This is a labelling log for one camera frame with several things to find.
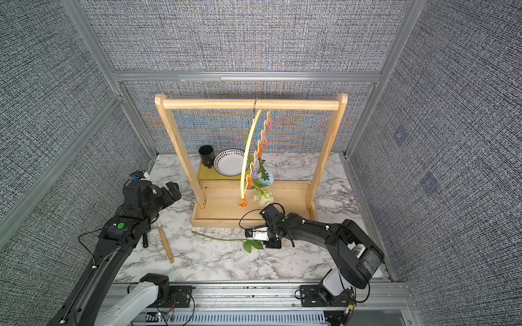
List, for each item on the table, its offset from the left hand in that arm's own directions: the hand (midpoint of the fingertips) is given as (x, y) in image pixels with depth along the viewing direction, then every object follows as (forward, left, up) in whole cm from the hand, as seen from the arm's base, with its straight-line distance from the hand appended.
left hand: (171, 187), depth 74 cm
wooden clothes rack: (+7, -11, -25) cm, 28 cm away
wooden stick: (-12, +8, -25) cm, 29 cm away
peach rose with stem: (-14, -26, -24) cm, 38 cm away
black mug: (+34, -5, -19) cm, 39 cm away
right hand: (-8, -34, -24) cm, 43 cm away
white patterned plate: (+34, -16, -25) cm, 46 cm away
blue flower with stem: (+11, -36, -11) cm, 39 cm away
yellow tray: (+24, -8, -23) cm, 34 cm away
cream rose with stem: (+1, -33, -11) cm, 35 cm away
